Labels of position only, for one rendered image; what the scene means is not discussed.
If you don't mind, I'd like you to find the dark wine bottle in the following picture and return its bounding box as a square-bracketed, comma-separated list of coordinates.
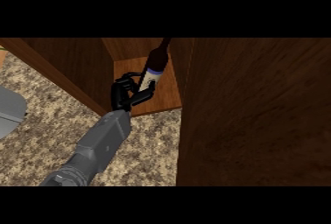
[138, 38, 174, 93]

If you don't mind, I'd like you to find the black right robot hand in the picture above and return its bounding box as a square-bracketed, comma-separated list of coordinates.
[110, 71, 159, 113]

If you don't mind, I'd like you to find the brown wooden cabinet door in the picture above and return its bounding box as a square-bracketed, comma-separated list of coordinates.
[175, 38, 331, 187]

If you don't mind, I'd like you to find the brown wooden cabinet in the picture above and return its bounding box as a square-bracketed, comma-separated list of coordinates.
[0, 38, 197, 118]

